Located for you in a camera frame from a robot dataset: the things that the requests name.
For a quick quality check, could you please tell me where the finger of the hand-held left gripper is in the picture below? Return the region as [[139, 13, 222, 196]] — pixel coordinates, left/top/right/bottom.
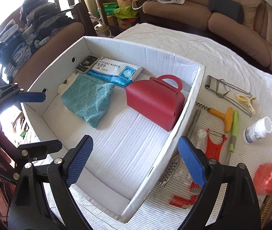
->
[[18, 139, 63, 160], [0, 83, 47, 107]]

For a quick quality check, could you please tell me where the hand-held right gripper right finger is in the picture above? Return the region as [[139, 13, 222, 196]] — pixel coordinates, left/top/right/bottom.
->
[[177, 136, 263, 230]]

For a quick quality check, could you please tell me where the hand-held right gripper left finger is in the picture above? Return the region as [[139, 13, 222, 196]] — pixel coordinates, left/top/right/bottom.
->
[[7, 135, 94, 230]]

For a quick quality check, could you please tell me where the white cardboard box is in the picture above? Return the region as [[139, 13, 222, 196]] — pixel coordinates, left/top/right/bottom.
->
[[21, 36, 207, 223]]

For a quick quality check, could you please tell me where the white pill bottle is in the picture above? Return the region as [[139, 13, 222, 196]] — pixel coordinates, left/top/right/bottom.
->
[[243, 116, 272, 145]]

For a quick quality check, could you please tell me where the red plastic slicer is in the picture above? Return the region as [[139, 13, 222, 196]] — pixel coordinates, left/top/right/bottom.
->
[[189, 129, 228, 196]]

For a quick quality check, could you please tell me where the white plastic spoon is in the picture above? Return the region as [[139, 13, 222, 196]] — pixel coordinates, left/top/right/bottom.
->
[[194, 129, 208, 149]]

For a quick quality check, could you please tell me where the cream plush item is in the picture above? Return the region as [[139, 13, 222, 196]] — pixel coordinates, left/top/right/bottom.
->
[[58, 74, 79, 94]]

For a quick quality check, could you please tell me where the teal cloth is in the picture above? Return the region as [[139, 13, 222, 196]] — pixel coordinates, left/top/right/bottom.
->
[[61, 74, 115, 128]]

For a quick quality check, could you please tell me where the small black box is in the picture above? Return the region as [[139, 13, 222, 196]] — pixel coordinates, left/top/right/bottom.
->
[[76, 55, 98, 74]]

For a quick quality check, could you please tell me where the red handbag-shaped box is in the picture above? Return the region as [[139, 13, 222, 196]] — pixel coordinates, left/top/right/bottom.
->
[[125, 74, 185, 132]]

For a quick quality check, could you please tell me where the brown armchair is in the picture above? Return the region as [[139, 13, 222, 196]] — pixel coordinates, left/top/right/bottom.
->
[[14, 21, 86, 87]]

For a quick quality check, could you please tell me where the pile of folded clothes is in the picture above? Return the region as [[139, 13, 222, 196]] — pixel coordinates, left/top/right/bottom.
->
[[0, 0, 79, 77]]

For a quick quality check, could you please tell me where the yellow clothespin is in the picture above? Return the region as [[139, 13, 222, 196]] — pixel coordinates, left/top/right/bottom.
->
[[236, 94, 256, 113]]

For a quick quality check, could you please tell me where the wet wipes pack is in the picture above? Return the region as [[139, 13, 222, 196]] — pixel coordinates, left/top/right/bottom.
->
[[87, 56, 143, 88]]

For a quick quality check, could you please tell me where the white floor appliance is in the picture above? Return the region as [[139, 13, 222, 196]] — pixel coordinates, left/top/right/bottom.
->
[[88, 12, 114, 38]]

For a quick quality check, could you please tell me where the striped tablecloth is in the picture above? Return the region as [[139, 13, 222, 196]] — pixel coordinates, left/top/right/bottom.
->
[[23, 23, 272, 230]]

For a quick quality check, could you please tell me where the brown cardboard box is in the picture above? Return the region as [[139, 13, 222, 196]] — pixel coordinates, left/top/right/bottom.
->
[[117, 18, 137, 30]]

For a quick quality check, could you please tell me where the green bag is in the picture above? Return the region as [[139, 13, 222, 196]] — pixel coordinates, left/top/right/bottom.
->
[[102, 2, 139, 20]]

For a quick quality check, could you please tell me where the brown sofa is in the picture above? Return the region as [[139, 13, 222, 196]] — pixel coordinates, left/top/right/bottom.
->
[[142, 0, 272, 77]]

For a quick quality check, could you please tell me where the dark cushion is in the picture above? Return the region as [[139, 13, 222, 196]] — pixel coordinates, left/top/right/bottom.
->
[[208, 0, 244, 24]]

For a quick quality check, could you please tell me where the orange handled corkscrew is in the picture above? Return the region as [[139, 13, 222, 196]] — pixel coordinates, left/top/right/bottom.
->
[[195, 102, 233, 133]]

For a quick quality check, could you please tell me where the green handled peeler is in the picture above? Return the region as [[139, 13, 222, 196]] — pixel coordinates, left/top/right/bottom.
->
[[227, 110, 239, 166]]

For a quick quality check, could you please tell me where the metal wire clamp tool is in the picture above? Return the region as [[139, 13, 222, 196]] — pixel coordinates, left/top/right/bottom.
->
[[205, 75, 256, 118]]

